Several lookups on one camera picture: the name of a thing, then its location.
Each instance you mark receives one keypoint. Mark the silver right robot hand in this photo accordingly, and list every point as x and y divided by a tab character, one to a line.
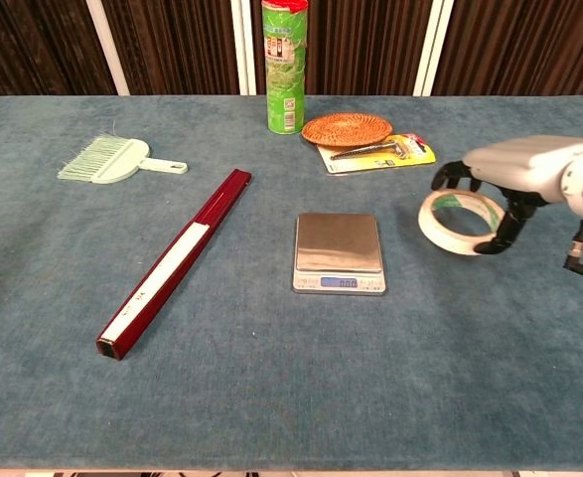
519	164

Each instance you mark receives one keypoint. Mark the white tape roll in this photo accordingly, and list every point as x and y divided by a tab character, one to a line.
432	226

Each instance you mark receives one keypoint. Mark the silver digital kitchen scale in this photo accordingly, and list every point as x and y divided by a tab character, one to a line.
337	243

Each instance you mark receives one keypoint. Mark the yellow razor blister package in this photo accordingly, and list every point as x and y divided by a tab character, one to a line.
420	156

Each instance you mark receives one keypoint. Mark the silver safety razor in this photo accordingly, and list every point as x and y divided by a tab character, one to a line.
370	148

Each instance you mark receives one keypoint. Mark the woven rattan coaster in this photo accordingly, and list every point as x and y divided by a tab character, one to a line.
346	129

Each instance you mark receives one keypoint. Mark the green cylindrical snack can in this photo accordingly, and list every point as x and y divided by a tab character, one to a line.
285	74

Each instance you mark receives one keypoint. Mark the blue table cloth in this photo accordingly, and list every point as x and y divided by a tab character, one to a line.
271	372

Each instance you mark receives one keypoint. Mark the long dark red box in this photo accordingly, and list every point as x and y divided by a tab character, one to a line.
172	266

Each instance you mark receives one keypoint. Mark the mint green hand brush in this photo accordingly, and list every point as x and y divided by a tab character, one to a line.
117	160

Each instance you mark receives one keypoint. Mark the white vertical frame post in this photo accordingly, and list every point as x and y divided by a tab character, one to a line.
244	47
109	47
432	47

